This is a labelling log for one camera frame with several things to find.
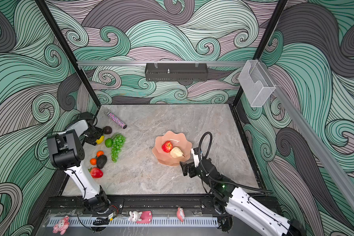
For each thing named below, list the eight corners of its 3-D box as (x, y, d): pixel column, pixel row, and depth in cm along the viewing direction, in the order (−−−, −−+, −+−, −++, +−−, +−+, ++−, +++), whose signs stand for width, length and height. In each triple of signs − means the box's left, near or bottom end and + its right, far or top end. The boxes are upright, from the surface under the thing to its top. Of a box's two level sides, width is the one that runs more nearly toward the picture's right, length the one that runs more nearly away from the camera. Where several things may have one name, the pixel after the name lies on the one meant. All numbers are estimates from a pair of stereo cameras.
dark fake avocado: (97, 169, 88) (93, 165, 84) (101, 158, 92) (97, 154, 88) (105, 169, 88) (101, 165, 84) (108, 158, 92) (105, 154, 88)
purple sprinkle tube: (105, 114, 116) (103, 111, 113) (109, 112, 118) (107, 108, 115) (123, 130, 107) (121, 126, 103) (127, 127, 108) (125, 123, 105)
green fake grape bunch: (107, 161, 91) (104, 158, 87) (115, 137, 103) (113, 132, 99) (119, 162, 91) (117, 158, 87) (126, 137, 103) (124, 133, 99)
